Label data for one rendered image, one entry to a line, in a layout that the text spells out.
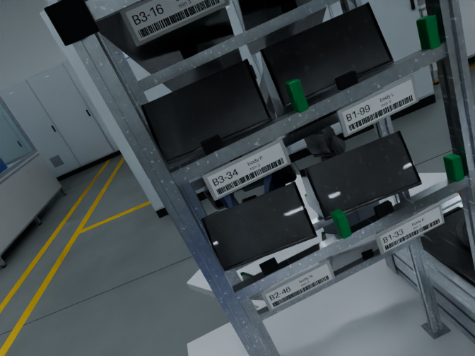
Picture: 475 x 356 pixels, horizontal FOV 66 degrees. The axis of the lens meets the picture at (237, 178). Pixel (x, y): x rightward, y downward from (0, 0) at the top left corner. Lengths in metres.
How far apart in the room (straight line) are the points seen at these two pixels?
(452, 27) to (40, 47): 8.52
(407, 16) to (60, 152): 6.89
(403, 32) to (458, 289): 3.41
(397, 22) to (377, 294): 3.30
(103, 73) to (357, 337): 0.78
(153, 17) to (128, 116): 0.09
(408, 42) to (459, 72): 3.65
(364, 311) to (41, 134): 8.02
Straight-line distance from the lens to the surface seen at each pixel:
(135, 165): 3.90
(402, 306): 0.97
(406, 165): 0.51
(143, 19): 0.34
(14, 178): 6.42
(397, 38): 4.05
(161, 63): 0.53
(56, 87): 8.22
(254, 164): 0.36
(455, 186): 0.50
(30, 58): 8.88
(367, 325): 0.95
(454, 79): 0.45
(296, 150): 3.92
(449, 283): 0.87
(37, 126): 8.54
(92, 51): 0.34
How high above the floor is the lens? 1.58
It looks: 22 degrees down
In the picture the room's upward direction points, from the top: 25 degrees counter-clockwise
